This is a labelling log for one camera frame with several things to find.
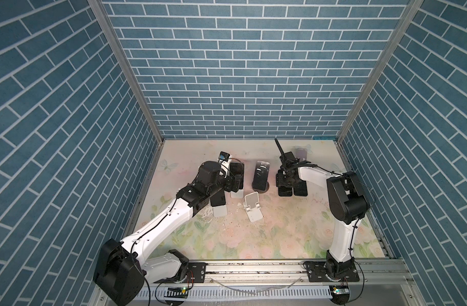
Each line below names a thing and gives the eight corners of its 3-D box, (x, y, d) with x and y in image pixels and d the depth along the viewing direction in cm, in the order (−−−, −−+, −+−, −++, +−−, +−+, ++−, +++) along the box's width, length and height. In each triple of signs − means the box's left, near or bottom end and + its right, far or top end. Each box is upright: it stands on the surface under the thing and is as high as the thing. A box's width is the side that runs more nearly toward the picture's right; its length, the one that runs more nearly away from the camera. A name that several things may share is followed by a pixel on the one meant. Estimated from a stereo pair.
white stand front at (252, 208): (250, 223, 88) (251, 213, 79) (243, 207, 94) (244, 195, 85) (263, 218, 90) (265, 208, 81) (256, 203, 95) (257, 191, 86)
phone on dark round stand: (252, 191, 98) (253, 179, 89) (255, 172, 106) (257, 160, 97) (265, 193, 97) (268, 181, 89) (268, 174, 105) (270, 162, 96)
